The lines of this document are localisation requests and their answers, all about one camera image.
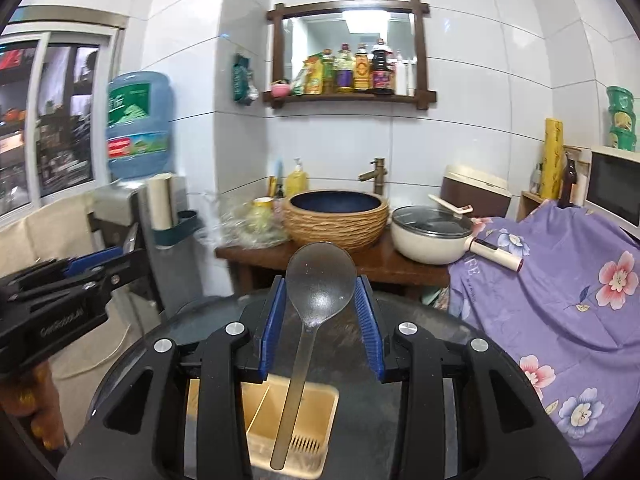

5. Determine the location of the clear plastic bag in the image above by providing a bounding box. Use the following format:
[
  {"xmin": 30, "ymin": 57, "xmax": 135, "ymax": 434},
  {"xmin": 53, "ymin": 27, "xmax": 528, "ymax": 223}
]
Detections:
[{"xmin": 212, "ymin": 192, "xmax": 293, "ymax": 251}]

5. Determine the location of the blue water jug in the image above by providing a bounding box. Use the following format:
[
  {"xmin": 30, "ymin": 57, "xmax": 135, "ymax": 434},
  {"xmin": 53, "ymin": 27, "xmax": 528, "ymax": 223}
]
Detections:
[{"xmin": 105, "ymin": 71, "xmax": 174, "ymax": 181}]

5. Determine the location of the brass faucet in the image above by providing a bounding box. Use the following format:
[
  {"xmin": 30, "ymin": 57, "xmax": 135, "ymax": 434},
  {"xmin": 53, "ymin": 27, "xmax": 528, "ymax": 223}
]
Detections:
[{"xmin": 358, "ymin": 157, "xmax": 388, "ymax": 196}]

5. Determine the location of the beige plastic utensil holder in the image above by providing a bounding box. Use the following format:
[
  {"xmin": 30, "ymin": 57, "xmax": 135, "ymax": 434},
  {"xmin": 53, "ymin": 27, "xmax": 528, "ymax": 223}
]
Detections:
[{"xmin": 185, "ymin": 379, "xmax": 341, "ymax": 478}]

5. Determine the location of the amber sauce bottle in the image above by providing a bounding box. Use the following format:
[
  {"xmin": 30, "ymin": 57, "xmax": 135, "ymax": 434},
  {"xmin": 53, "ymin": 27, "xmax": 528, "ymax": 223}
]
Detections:
[{"xmin": 353, "ymin": 43, "xmax": 372, "ymax": 92}]

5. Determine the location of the yellow green snack packet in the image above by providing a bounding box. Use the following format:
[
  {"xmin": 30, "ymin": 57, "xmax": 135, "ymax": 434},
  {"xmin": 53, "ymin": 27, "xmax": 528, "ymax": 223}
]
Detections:
[{"xmin": 291, "ymin": 54, "xmax": 325, "ymax": 96}]

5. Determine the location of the teal plastic holder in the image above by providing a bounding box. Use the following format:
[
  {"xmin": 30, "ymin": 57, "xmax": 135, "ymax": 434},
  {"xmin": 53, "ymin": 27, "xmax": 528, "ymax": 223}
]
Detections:
[{"xmin": 152, "ymin": 209, "xmax": 205, "ymax": 251}]

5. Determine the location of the white rice spoon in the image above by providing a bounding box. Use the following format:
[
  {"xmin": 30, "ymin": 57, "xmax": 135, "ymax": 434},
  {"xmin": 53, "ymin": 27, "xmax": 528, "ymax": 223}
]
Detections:
[{"xmin": 428, "ymin": 194, "xmax": 474, "ymax": 218}]

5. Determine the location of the yellow soap pump bottle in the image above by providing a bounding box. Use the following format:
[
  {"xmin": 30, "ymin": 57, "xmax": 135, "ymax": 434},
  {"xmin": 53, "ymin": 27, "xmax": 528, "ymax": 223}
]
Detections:
[{"xmin": 285, "ymin": 157, "xmax": 310, "ymax": 198}]

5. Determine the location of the green plastic cup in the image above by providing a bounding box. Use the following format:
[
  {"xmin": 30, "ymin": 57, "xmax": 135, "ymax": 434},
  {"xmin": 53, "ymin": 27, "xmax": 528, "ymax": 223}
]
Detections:
[
  {"xmin": 609, "ymin": 127, "xmax": 638, "ymax": 153},
  {"xmin": 609, "ymin": 107, "xmax": 637, "ymax": 133},
  {"xmin": 606, "ymin": 85, "xmax": 635, "ymax": 110}
]

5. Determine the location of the white plastic bottle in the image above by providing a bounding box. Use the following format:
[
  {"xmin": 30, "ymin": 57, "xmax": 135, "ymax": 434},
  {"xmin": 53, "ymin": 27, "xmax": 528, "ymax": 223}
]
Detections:
[{"xmin": 394, "ymin": 50, "xmax": 416, "ymax": 96}]

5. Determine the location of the grey water dispenser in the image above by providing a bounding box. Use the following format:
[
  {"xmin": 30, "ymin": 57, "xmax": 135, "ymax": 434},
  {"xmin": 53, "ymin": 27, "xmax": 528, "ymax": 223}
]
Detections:
[{"xmin": 87, "ymin": 180, "xmax": 166, "ymax": 311}]

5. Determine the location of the dark wooden framed mirror shelf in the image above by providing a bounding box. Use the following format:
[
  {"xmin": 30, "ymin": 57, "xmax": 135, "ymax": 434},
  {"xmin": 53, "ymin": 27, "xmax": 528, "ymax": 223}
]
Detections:
[{"xmin": 264, "ymin": 0, "xmax": 437, "ymax": 110}]

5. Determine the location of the purple floral cloth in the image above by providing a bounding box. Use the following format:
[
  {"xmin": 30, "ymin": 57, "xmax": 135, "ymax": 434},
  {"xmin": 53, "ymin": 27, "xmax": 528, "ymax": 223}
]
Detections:
[{"xmin": 432, "ymin": 199, "xmax": 640, "ymax": 478}]

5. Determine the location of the light wooden shelf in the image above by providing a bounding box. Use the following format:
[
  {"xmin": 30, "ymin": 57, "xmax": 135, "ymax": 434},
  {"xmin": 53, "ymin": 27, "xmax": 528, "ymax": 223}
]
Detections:
[{"xmin": 515, "ymin": 146, "xmax": 593, "ymax": 222}]

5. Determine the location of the white framed window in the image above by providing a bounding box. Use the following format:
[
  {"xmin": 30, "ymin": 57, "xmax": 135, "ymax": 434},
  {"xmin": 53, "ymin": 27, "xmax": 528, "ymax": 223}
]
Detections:
[{"xmin": 0, "ymin": 5, "xmax": 128, "ymax": 221}]

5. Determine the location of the brown glass bottle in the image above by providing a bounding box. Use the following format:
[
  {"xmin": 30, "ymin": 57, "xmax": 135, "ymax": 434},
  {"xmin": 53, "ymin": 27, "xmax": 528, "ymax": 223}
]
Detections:
[{"xmin": 557, "ymin": 156, "xmax": 581, "ymax": 209}]

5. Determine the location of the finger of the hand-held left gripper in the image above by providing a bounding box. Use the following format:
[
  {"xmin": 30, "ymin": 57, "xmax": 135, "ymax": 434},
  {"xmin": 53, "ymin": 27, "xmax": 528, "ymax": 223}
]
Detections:
[
  {"xmin": 30, "ymin": 248, "xmax": 149, "ymax": 308},
  {"xmin": 10, "ymin": 246, "xmax": 125, "ymax": 291}
]

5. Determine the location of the yellow cooking oil bottle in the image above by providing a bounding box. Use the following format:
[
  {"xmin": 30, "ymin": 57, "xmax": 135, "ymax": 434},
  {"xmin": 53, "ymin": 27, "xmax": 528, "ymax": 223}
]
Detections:
[{"xmin": 320, "ymin": 49, "xmax": 337, "ymax": 94}]

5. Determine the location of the grey translucent plastic spoon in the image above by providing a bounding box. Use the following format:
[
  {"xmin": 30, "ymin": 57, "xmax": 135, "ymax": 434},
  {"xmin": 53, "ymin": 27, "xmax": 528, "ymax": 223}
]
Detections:
[{"xmin": 270, "ymin": 241, "xmax": 358, "ymax": 472}]

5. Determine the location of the cream pot with glass lid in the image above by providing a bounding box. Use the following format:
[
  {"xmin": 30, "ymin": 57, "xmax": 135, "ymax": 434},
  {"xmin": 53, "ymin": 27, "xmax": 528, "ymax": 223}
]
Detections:
[{"xmin": 390, "ymin": 205, "xmax": 524, "ymax": 273}]

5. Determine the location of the white microwave oven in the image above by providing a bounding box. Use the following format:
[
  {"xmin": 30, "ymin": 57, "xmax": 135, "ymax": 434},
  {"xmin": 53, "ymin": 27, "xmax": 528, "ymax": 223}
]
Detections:
[{"xmin": 584, "ymin": 145, "xmax": 640, "ymax": 238}]

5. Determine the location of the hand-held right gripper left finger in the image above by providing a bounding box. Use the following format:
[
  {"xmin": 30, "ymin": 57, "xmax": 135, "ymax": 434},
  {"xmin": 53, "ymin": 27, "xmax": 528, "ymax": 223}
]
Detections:
[{"xmin": 57, "ymin": 275, "xmax": 289, "ymax": 480}]

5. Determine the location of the purple label oil bottle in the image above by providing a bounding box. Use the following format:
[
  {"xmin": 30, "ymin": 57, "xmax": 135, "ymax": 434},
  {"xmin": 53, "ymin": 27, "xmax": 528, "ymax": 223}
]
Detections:
[{"xmin": 334, "ymin": 43, "xmax": 356, "ymax": 94}]

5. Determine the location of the yellow cup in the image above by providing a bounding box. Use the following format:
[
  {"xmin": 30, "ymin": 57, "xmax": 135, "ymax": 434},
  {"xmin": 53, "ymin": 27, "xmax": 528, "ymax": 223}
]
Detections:
[{"xmin": 250, "ymin": 196, "xmax": 275, "ymax": 231}]

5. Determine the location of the tall yellow box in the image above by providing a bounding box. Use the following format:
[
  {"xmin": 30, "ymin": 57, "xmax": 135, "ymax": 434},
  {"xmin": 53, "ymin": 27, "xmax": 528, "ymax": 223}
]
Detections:
[{"xmin": 542, "ymin": 117, "xmax": 566, "ymax": 201}]

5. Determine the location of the dark soy sauce bottle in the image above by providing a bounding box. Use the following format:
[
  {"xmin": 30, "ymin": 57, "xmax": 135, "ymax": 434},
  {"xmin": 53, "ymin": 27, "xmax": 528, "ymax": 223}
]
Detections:
[{"xmin": 370, "ymin": 38, "xmax": 396, "ymax": 95}]

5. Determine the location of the woven blue basin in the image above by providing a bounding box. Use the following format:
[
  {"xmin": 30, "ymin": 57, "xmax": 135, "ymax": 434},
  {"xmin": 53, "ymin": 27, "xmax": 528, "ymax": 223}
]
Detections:
[{"xmin": 282, "ymin": 189, "xmax": 391, "ymax": 253}]

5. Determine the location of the white paper roll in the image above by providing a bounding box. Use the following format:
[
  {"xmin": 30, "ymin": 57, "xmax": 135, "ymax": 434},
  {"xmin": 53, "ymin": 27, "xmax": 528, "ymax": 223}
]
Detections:
[{"xmin": 146, "ymin": 172, "xmax": 176, "ymax": 233}]

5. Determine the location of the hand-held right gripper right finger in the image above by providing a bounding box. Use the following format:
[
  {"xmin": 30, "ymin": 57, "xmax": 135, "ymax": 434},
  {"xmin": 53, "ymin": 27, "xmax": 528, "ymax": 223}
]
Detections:
[{"xmin": 354, "ymin": 275, "xmax": 584, "ymax": 480}]

